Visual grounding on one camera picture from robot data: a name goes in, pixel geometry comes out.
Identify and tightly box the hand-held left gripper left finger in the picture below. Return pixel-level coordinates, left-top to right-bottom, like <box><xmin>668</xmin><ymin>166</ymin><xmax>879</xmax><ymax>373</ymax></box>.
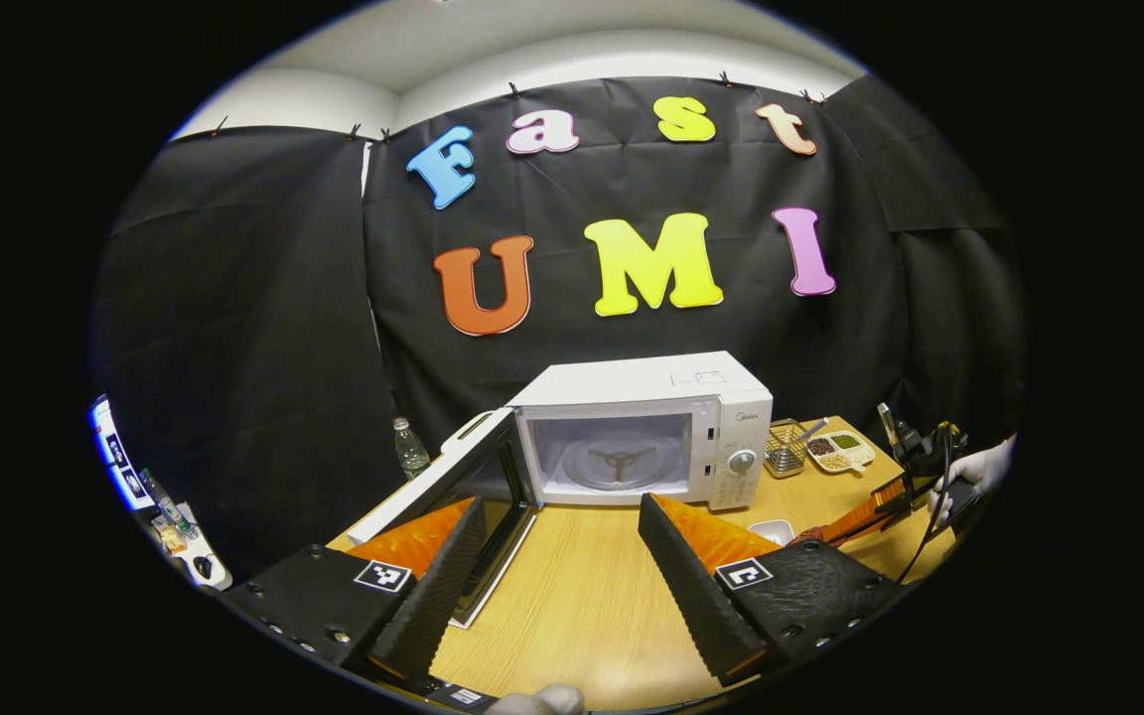
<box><xmin>219</xmin><ymin>497</ymin><xmax>490</xmax><ymax>686</ymax></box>

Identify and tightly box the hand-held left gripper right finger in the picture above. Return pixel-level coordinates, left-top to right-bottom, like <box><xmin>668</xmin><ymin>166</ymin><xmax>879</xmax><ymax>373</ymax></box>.
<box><xmin>637</xmin><ymin>494</ymin><xmax>906</xmax><ymax>688</ymax></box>

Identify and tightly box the white microwave oven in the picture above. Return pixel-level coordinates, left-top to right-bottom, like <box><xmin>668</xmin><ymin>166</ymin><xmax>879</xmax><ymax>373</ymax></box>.
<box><xmin>346</xmin><ymin>351</ymin><xmax>775</xmax><ymax>629</ymax></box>

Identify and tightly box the white divided dish of beans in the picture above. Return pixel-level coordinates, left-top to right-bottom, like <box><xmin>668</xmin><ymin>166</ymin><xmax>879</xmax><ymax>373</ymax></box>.
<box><xmin>805</xmin><ymin>429</ymin><xmax>877</xmax><ymax>476</ymax></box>

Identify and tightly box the clear plastic water bottle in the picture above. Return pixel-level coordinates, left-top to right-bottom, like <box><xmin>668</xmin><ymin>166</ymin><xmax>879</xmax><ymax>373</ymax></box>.
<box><xmin>393</xmin><ymin>417</ymin><xmax>431</xmax><ymax>481</ymax></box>

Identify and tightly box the glass turntable plate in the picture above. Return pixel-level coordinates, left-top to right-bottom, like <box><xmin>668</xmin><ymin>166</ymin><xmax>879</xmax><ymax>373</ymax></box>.
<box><xmin>560</xmin><ymin>435</ymin><xmax>685</xmax><ymax>494</ymax></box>

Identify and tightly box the white tray with black item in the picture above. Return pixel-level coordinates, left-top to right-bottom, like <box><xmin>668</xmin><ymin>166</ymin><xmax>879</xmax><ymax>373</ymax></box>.
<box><xmin>167</xmin><ymin>501</ymin><xmax>234</xmax><ymax>593</ymax></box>

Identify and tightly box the small green-capped bottle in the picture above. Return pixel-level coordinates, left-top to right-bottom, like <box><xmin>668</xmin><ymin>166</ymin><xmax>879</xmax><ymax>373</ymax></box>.
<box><xmin>140</xmin><ymin>469</ymin><xmax>198</xmax><ymax>542</ymax></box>

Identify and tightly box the black backdrop cloth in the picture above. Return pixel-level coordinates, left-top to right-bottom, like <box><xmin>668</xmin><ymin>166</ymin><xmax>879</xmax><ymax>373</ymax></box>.
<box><xmin>90</xmin><ymin>74</ymin><xmax>1025</xmax><ymax>582</ymax></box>

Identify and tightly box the white box with blue labels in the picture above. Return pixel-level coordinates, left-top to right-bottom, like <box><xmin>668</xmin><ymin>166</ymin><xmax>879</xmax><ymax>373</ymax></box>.
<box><xmin>90</xmin><ymin>394</ymin><xmax>157</xmax><ymax>513</ymax></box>

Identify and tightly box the black cable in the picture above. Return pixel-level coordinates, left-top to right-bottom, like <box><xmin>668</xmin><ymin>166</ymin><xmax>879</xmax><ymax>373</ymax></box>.
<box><xmin>895</xmin><ymin>425</ymin><xmax>962</xmax><ymax>587</ymax></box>

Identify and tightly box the wire mesh basket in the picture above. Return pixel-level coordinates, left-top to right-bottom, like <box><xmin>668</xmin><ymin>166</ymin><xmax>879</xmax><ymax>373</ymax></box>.
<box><xmin>764</xmin><ymin>419</ymin><xmax>811</xmax><ymax>480</ymax></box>

